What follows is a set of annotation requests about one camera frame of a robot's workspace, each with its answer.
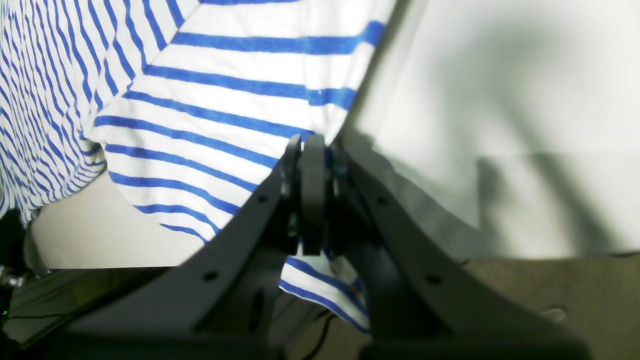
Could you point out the blue white striped T-shirt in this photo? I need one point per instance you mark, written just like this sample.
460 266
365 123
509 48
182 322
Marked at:
132 131

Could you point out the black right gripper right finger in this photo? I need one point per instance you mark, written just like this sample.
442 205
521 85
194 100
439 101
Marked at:
421 304

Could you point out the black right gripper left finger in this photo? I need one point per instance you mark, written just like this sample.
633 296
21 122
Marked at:
217 305

